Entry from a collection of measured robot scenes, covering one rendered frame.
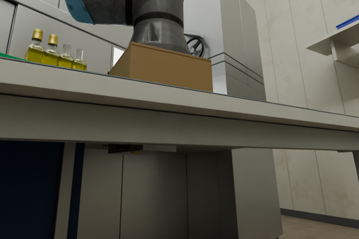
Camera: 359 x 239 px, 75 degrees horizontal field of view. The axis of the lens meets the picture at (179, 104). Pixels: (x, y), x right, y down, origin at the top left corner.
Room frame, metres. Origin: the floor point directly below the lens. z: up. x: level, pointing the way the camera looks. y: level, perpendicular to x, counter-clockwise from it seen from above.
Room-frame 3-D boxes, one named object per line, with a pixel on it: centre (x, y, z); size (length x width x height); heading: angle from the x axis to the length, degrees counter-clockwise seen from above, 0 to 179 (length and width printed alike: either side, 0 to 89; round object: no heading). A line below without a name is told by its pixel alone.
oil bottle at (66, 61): (0.92, 0.49, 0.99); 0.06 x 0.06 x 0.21; 49
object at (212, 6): (1.88, -0.41, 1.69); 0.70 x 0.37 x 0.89; 139
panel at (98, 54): (1.21, 0.41, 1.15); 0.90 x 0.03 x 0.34; 139
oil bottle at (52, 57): (0.87, 0.53, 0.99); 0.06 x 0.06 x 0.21; 50
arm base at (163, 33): (0.48, 0.04, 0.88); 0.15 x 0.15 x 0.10
